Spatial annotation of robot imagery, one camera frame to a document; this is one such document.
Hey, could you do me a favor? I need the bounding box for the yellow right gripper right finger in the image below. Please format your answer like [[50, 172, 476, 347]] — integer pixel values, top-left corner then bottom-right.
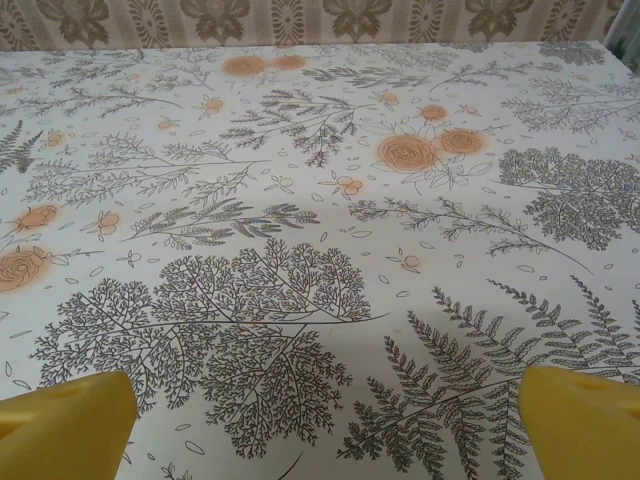
[[519, 364, 640, 480]]

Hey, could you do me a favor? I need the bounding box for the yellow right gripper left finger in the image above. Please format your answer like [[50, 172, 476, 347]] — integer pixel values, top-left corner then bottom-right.
[[0, 370, 137, 480]]

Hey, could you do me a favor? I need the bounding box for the floral print tablecloth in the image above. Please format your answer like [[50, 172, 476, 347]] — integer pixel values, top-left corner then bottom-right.
[[0, 39, 640, 480]]

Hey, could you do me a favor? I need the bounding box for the aluminium frame post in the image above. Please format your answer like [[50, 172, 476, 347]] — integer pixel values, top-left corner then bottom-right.
[[602, 0, 640, 66]]

